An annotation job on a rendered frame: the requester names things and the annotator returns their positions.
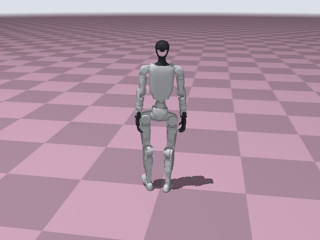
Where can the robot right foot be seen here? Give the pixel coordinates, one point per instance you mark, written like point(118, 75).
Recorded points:
point(167, 187)

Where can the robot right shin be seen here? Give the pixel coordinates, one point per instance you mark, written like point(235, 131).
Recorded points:
point(168, 166)

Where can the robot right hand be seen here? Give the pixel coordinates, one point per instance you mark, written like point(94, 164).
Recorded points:
point(183, 122)

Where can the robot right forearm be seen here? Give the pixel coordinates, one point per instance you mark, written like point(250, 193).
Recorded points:
point(182, 103)

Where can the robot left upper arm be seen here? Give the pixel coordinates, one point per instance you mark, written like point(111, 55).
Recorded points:
point(142, 80)

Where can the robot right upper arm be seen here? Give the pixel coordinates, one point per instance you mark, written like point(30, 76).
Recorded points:
point(180, 79)

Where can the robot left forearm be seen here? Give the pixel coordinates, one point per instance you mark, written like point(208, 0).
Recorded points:
point(139, 102)

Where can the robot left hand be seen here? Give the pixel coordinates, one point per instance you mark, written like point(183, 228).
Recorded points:
point(137, 121)

